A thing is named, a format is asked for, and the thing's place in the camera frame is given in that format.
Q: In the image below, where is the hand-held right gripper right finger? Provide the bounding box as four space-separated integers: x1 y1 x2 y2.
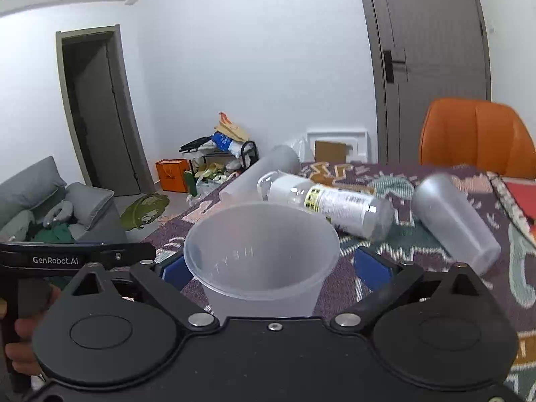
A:
330 246 498 336

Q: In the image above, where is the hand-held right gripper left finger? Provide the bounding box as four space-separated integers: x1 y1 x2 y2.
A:
59 255 221 334

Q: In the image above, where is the translucent plastic cup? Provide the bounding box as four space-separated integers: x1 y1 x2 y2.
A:
219 145 302 202
183 201 341 319
411 173 502 277

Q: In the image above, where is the person's left hand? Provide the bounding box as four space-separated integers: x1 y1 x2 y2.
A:
4 286 63 378

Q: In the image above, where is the green cloth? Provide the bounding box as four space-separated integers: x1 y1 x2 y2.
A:
28 221 77 244

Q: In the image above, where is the patterned table cloth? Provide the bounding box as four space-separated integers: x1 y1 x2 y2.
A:
141 161 536 402

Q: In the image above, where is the grey sofa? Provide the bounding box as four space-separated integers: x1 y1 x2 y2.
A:
0 156 129 244

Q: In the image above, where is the green leaf-shaped rug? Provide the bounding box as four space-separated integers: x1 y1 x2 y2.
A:
120 193 171 232

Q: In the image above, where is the clear plastic bottle white label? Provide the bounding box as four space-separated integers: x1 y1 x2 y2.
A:
256 170 395 242

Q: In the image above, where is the orange paper bag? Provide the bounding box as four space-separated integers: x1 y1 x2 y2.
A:
155 158 190 194

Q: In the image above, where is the white framed board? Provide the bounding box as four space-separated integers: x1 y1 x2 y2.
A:
306 127 372 163

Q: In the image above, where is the brown cardboard piece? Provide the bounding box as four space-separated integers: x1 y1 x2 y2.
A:
314 140 348 163

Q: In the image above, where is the black metal rack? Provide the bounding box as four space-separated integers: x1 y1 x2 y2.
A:
179 136 259 177

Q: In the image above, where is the blue and white bag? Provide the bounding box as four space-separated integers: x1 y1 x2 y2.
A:
211 131 244 154

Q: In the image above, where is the white plastic bag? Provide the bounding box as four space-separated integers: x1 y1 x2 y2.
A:
290 136 316 162

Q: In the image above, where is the dark brown door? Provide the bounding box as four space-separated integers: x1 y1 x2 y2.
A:
56 24 155 197

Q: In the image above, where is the beige paper bag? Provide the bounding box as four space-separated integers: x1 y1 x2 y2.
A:
213 112 250 143

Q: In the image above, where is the orange chair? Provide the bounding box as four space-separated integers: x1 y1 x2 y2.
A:
419 97 536 179

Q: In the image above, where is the grey door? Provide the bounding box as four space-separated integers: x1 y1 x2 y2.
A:
355 0 492 165

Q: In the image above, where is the black door lock handle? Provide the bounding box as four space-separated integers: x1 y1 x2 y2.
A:
383 49 408 84

